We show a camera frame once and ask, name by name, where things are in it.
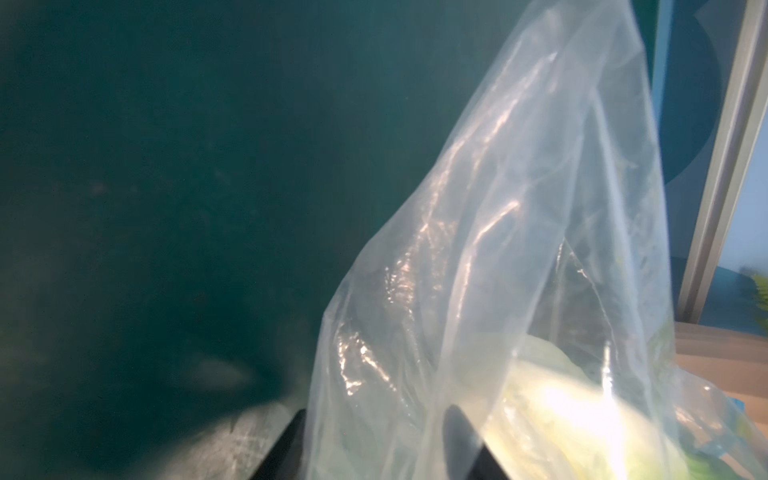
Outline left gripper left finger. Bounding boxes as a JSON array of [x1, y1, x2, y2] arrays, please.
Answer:
[[250, 409, 306, 480]]

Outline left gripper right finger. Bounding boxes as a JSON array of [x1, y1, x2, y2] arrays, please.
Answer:
[[442, 405, 509, 480]]

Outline blue-zip bag with cabbages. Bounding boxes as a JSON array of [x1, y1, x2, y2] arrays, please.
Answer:
[[300, 1, 767, 479]]

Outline potted artificial flower plant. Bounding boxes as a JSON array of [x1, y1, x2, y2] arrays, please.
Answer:
[[674, 263, 768, 421]]

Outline aluminium frame back rail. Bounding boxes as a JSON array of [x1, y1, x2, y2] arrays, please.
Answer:
[[676, 1, 767, 324]]

